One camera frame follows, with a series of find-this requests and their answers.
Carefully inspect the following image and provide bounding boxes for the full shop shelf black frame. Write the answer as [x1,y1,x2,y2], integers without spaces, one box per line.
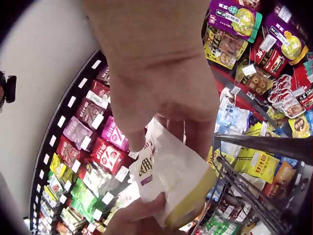
[29,50,157,235]

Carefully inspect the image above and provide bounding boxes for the person's left hand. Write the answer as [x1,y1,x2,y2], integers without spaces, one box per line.
[108,192,204,235]

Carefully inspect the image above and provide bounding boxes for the white and yellow food packet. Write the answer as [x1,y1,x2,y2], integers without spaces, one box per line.
[128,117,218,227]

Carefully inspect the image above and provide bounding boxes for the black wire shopping basket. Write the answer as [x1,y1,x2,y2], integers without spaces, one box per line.
[208,133,313,235]

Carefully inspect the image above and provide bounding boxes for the person's right fingers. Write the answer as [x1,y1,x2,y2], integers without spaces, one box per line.
[168,115,218,159]

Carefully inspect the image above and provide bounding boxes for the person's right thumb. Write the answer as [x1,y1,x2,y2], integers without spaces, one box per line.
[111,98,157,153]

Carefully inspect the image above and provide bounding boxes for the person's right hand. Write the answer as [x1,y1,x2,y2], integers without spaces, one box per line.
[80,0,220,159]

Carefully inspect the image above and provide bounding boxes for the person's left fingers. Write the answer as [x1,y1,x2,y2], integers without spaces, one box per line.
[123,192,169,221]

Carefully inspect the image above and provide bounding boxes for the full shop shelf red back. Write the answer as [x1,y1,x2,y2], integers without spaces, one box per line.
[181,0,313,235]

